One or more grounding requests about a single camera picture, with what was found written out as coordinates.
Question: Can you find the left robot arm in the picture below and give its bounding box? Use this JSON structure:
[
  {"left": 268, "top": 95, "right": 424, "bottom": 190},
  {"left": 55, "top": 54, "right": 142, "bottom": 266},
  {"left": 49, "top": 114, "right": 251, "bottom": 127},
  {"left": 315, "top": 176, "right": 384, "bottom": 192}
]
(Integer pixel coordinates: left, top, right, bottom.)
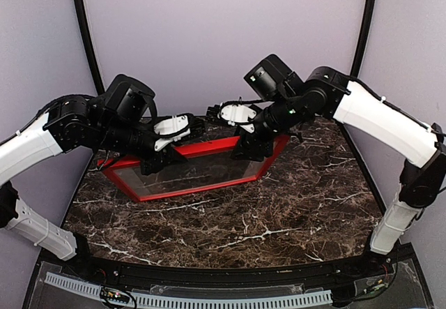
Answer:
[{"left": 1, "top": 94, "right": 205, "bottom": 278}]

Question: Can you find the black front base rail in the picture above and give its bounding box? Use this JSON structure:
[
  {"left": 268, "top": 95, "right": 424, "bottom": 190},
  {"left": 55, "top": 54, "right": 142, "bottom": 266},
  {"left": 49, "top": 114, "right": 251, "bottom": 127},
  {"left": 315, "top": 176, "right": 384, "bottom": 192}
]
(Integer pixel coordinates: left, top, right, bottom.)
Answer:
[{"left": 38, "top": 244, "right": 415, "bottom": 289}]

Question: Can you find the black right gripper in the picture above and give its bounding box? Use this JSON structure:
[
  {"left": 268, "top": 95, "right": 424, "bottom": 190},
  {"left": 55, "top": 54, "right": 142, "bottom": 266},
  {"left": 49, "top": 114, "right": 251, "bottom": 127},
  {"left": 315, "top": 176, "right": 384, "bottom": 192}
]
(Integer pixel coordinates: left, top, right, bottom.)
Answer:
[{"left": 229, "top": 93, "right": 304, "bottom": 161}]

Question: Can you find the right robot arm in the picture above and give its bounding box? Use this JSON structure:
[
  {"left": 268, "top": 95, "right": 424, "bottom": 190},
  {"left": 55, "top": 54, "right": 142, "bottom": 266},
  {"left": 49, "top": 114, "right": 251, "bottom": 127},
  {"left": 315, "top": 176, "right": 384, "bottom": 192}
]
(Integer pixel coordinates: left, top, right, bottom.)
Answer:
[{"left": 206, "top": 65, "right": 445, "bottom": 277}]

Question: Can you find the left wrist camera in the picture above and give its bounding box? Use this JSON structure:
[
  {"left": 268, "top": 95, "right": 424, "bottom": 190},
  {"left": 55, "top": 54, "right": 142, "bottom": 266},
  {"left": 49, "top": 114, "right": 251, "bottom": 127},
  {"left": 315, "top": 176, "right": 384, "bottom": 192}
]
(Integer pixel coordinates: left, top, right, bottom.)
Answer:
[{"left": 104, "top": 74, "right": 157, "bottom": 122}]

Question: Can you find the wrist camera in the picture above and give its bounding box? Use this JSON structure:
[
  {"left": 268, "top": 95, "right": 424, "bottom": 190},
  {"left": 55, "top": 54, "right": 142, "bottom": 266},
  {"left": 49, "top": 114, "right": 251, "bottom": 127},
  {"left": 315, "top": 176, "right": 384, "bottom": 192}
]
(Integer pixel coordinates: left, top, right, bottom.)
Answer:
[
  {"left": 104, "top": 74, "right": 157, "bottom": 122},
  {"left": 243, "top": 54, "right": 304, "bottom": 101}
]

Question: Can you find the clear glass pane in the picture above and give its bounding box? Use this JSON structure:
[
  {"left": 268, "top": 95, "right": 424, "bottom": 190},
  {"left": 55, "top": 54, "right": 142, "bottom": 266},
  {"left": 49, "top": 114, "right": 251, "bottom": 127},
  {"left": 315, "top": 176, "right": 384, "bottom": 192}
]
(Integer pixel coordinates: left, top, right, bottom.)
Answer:
[{"left": 114, "top": 137, "right": 279, "bottom": 200}]

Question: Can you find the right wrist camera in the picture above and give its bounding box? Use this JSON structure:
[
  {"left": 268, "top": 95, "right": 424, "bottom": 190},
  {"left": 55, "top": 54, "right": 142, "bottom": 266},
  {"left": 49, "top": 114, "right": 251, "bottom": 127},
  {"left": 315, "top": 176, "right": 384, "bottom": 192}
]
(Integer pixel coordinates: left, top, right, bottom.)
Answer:
[{"left": 243, "top": 54, "right": 304, "bottom": 101}]

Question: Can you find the black right enclosure post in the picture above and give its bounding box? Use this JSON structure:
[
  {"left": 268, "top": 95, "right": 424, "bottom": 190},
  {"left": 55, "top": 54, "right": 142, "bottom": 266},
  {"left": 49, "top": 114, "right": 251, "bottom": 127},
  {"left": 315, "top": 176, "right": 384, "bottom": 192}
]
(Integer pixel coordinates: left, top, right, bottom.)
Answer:
[{"left": 350, "top": 0, "right": 376, "bottom": 77}]

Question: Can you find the black left enclosure post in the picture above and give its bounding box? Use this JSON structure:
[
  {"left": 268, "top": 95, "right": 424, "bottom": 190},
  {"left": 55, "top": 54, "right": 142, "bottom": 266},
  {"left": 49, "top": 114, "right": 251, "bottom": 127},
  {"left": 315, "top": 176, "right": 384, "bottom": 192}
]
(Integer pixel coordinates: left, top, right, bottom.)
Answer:
[{"left": 73, "top": 0, "right": 105, "bottom": 95}]

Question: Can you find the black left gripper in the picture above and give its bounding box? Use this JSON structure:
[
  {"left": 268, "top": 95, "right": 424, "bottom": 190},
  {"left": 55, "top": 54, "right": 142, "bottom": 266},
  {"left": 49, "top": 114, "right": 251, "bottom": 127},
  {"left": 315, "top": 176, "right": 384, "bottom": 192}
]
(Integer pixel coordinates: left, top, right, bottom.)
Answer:
[{"left": 95, "top": 115, "right": 189, "bottom": 176}]

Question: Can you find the black enclosure post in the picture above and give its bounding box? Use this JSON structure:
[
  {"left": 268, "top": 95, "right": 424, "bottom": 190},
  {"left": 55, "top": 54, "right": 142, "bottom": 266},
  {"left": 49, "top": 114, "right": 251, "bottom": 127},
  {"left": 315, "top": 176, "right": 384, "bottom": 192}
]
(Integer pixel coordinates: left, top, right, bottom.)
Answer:
[
  {"left": 350, "top": 0, "right": 376, "bottom": 77},
  {"left": 73, "top": 0, "right": 105, "bottom": 95}
]

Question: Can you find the red wooden picture frame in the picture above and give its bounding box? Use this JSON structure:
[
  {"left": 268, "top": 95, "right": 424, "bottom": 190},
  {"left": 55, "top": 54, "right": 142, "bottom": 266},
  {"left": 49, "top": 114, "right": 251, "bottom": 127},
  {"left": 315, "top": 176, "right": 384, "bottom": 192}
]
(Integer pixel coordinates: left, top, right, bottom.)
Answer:
[{"left": 96, "top": 134, "right": 291, "bottom": 204}]

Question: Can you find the white slotted cable duct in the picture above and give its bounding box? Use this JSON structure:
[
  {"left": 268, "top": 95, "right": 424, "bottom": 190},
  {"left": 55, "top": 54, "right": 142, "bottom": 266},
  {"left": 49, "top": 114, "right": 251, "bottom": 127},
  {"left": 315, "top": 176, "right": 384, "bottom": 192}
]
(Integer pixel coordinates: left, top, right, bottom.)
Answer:
[{"left": 44, "top": 272, "right": 333, "bottom": 308}]

